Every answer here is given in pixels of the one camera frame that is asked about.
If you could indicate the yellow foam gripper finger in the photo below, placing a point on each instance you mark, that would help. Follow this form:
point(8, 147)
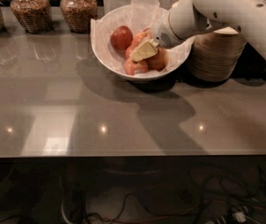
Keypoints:
point(146, 48)

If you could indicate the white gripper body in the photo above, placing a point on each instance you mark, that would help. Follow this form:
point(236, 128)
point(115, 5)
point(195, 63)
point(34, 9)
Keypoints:
point(162, 34)

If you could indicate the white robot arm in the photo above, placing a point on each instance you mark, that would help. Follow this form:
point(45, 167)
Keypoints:
point(197, 17)

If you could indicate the right yellow red apple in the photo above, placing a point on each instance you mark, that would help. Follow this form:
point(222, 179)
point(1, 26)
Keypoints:
point(159, 61)

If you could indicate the front red apple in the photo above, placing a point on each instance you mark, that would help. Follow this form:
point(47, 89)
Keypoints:
point(133, 68)

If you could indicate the dark red apple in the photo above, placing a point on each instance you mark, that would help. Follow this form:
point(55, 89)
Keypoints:
point(121, 38)

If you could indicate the white bowl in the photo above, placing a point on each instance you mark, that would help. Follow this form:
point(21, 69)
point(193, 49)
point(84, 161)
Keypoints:
point(107, 62)

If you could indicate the white tissue paper liner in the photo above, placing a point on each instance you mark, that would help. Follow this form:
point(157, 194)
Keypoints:
point(138, 13)

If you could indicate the front stack paper bowls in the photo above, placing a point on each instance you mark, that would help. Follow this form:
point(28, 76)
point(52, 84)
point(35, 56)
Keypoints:
point(214, 55)

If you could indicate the right glass cereal jar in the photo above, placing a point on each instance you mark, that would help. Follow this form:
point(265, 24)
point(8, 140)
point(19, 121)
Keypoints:
point(78, 14)

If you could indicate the middle glass cereal jar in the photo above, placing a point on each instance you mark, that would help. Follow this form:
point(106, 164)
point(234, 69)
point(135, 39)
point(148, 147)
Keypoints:
point(33, 15)

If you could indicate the white power adapter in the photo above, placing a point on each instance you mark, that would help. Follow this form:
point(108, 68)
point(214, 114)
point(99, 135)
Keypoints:
point(240, 217)

